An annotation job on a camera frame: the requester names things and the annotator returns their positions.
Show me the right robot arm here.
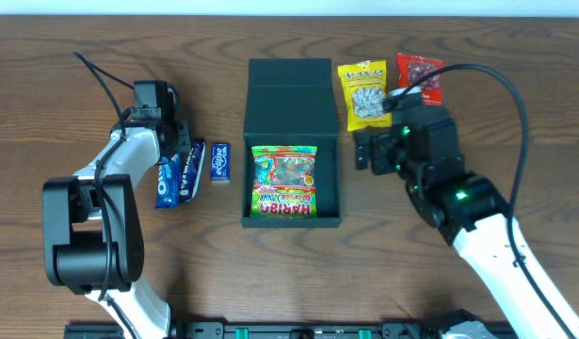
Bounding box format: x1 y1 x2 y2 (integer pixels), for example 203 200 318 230
354 106 579 338

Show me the Haribo gummy worms bag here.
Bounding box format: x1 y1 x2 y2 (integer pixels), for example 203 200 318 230
249 145 317 218

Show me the blue Eclipse mints tin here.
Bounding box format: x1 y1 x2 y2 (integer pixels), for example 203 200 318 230
210 143 231 183

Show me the purple Dairy Milk bar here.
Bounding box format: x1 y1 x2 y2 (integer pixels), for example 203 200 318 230
179 139 206 203

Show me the red Hacks candy bag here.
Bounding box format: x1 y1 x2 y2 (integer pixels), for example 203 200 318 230
396 54 444 105

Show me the blue Oreo cookie pack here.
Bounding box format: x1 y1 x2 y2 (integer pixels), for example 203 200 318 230
155 153 182 209

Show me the dark green gift box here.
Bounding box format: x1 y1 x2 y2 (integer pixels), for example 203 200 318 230
241 58 342 229

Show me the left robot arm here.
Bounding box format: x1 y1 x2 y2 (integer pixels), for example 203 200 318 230
41 80 189 338

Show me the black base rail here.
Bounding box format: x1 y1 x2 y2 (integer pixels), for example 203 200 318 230
63 321 516 339

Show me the yellow Hacks candy bag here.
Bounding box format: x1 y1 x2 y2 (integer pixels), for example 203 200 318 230
337 60 392 132

